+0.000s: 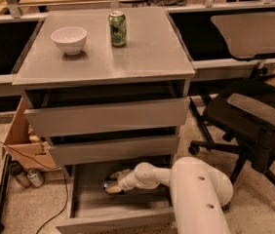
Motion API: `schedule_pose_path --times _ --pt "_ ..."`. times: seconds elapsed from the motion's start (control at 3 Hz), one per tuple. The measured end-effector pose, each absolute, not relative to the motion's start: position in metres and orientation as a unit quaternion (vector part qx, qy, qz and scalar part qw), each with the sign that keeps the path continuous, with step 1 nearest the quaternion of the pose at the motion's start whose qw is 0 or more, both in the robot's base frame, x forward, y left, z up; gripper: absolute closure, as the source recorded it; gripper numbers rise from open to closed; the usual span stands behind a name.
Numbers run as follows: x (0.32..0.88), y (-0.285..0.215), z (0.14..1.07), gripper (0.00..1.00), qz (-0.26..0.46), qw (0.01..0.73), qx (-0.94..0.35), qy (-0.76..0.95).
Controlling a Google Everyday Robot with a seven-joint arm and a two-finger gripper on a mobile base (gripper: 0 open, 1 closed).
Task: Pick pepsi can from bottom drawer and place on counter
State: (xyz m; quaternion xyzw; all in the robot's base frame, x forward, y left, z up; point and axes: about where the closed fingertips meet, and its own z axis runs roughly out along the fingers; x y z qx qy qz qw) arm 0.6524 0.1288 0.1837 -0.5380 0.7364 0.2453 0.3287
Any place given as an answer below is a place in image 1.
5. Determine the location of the grey drawer cabinet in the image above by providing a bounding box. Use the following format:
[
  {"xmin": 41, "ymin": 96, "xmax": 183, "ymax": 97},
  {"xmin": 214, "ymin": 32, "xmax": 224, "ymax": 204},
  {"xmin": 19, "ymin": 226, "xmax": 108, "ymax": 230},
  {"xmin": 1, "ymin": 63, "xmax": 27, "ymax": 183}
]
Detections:
[{"xmin": 12, "ymin": 6, "xmax": 196, "ymax": 234}]

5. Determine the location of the black office chair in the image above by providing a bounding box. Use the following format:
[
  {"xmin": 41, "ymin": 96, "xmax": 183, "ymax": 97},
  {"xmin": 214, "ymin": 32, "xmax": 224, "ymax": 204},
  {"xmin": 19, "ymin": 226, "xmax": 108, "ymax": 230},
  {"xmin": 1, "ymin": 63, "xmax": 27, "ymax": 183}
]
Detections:
[{"xmin": 188, "ymin": 11, "xmax": 275, "ymax": 215}]

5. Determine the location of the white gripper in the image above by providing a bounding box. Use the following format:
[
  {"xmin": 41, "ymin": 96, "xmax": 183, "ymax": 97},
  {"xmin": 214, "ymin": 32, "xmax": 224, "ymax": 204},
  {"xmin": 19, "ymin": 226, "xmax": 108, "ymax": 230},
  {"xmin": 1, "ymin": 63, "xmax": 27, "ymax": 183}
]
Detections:
[{"xmin": 105, "ymin": 169, "xmax": 138, "ymax": 194}]

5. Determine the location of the white spray can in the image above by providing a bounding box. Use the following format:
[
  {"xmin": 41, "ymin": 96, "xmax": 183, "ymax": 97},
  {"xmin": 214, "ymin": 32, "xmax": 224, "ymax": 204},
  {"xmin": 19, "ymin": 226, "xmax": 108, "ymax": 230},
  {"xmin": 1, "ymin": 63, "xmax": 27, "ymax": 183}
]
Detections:
[{"xmin": 27, "ymin": 170, "xmax": 44, "ymax": 187}]

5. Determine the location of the green soda can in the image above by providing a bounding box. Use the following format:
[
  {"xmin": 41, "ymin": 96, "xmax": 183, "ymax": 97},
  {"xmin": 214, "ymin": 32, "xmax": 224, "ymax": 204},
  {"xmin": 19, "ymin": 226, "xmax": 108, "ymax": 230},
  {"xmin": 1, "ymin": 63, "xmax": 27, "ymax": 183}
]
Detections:
[{"xmin": 108, "ymin": 11, "xmax": 127, "ymax": 47}]

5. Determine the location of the dark-capped bottle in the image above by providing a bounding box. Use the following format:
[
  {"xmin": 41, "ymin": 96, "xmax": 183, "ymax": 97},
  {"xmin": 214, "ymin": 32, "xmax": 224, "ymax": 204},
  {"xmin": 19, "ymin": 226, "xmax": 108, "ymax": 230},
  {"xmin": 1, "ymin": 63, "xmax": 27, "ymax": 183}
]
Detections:
[{"xmin": 8, "ymin": 161, "xmax": 31, "ymax": 188}]

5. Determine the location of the grey bottom drawer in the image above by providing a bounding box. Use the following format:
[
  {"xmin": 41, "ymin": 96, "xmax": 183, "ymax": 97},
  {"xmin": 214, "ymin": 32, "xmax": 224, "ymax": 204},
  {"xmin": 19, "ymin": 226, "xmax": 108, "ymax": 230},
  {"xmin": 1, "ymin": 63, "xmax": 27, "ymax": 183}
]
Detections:
[{"xmin": 57, "ymin": 156, "xmax": 175, "ymax": 234}]

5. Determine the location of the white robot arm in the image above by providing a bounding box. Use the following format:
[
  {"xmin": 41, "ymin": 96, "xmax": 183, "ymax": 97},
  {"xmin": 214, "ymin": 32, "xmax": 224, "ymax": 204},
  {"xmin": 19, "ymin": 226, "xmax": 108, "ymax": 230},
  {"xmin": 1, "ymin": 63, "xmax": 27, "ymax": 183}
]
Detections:
[{"xmin": 103, "ymin": 157, "xmax": 233, "ymax": 234}]

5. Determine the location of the grey top drawer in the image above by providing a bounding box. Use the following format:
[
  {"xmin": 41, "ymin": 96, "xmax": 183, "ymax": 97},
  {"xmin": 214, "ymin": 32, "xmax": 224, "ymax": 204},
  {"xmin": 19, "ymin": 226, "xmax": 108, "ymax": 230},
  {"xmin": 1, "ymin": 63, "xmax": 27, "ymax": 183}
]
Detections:
[{"xmin": 25, "ymin": 97, "xmax": 189, "ymax": 137}]

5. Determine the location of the black cable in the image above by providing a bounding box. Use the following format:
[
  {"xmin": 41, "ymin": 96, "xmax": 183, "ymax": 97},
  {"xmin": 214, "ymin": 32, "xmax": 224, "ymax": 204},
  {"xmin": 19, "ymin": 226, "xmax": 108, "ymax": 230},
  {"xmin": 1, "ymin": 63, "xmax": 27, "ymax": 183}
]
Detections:
[{"xmin": 0, "ymin": 136, "xmax": 70, "ymax": 234}]

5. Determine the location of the grey middle drawer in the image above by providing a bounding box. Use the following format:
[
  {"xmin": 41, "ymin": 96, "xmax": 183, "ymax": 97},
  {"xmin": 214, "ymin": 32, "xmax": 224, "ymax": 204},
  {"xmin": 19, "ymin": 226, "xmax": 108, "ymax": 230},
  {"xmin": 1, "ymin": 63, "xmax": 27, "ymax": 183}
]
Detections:
[{"xmin": 49, "ymin": 135, "xmax": 179, "ymax": 165}]

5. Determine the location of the white bowl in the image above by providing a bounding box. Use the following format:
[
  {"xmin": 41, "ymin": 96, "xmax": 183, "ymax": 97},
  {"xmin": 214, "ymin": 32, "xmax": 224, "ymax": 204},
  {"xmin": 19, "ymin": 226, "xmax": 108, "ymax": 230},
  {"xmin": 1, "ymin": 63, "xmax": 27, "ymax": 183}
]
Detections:
[{"xmin": 51, "ymin": 26, "xmax": 87, "ymax": 55}]

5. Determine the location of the grey drawer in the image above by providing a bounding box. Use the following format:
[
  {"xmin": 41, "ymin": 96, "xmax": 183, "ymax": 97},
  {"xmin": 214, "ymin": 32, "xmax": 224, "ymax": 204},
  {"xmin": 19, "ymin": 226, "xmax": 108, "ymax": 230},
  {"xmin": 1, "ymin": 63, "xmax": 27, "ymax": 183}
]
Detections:
[
  {"xmin": 25, "ymin": 97, "xmax": 189, "ymax": 137},
  {"xmin": 57, "ymin": 156, "xmax": 175, "ymax": 234},
  {"xmin": 49, "ymin": 135, "xmax": 179, "ymax": 165}
]

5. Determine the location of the cardboard box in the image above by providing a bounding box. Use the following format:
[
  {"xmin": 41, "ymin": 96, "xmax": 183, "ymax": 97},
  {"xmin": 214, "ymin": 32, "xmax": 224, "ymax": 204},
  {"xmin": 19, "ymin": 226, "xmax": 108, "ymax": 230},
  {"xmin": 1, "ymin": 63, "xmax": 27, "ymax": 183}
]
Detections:
[{"xmin": 3, "ymin": 99, "xmax": 59, "ymax": 172}]

